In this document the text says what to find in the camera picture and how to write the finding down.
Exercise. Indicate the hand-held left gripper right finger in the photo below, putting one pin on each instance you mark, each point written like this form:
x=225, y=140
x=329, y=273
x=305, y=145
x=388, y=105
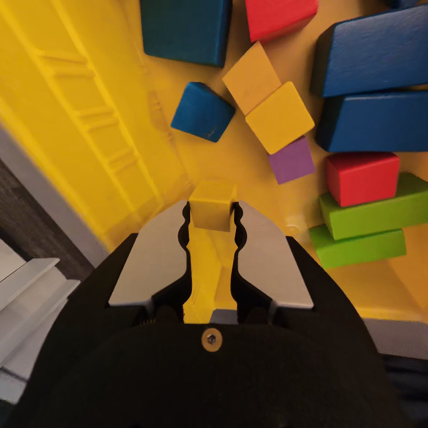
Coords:
x=270, y=267

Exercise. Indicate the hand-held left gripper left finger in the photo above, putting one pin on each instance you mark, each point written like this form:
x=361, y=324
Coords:
x=150, y=264

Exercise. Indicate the yellow wooden cube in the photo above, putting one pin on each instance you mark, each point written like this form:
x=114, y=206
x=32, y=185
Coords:
x=250, y=77
x=210, y=210
x=279, y=117

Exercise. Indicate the green wooden block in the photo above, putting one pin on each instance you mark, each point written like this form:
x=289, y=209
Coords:
x=357, y=249
x=367, y=217

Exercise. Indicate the purple wooden cube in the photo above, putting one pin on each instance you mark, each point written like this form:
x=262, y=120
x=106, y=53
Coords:
x=291, y=160

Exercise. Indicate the red cube block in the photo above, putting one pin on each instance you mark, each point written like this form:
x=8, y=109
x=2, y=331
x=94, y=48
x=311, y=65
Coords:
x=362, y=177

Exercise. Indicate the dark blue wedge block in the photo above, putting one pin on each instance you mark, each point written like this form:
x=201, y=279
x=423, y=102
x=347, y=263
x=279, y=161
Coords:
x=200, y=112

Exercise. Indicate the yellow plastic bin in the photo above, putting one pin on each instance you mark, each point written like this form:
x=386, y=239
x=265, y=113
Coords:
x=83, y=117

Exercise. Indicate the large blue wooden block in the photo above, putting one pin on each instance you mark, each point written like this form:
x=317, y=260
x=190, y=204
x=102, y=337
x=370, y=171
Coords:
x=184, y=30

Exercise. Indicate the blue wooden cuboid block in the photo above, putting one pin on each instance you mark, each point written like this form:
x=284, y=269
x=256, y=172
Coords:
x=374, y=53

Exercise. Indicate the red wooden block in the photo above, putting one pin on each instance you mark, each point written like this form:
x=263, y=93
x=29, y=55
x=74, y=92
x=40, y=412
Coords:
x=277, y=16

